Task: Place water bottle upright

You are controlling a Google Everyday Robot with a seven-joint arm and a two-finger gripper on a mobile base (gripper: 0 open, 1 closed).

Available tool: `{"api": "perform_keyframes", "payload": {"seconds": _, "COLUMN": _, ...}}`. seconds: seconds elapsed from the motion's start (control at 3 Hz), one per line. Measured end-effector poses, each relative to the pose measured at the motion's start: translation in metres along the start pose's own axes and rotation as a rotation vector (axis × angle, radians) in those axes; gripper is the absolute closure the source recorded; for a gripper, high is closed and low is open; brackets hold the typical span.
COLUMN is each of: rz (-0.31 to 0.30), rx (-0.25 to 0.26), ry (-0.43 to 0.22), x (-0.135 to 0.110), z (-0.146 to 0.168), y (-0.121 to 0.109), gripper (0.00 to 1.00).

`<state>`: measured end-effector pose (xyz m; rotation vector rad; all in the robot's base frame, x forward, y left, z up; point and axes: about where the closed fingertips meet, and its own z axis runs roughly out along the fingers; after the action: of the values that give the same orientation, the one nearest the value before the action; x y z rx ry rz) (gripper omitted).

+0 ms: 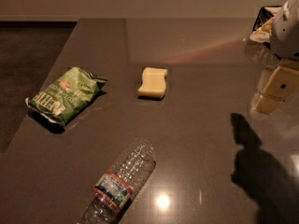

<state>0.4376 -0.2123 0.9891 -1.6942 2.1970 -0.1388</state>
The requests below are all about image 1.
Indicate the yellow sponge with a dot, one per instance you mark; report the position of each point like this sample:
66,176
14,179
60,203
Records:
153,83

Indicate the clear plastic water bottle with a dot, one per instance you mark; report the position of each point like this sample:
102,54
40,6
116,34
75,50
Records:
120,184

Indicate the black wire basket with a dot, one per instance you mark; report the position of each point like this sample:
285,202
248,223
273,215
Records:
262,26

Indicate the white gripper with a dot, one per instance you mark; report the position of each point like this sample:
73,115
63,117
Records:
286,32

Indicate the green chip bag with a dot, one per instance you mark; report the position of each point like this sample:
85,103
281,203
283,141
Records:
67,96

